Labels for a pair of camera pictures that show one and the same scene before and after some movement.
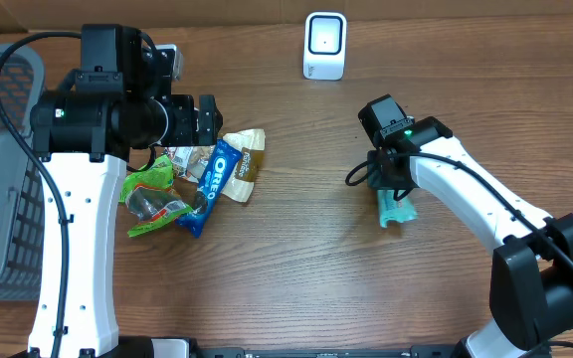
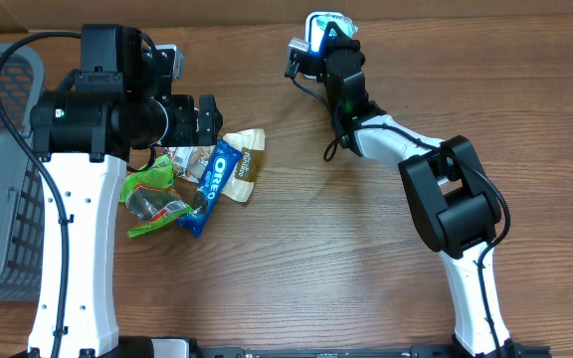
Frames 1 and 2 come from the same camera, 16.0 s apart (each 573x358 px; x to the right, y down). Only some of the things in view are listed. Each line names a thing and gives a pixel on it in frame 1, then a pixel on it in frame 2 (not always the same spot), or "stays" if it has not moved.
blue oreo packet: [219, 171] stays
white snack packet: [390, 209] -> [315, 23]
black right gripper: [377, 181] -> [337, 34]
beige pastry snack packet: [192, 161] stays
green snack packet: [150, 197] stays
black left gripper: [187, 132] stays
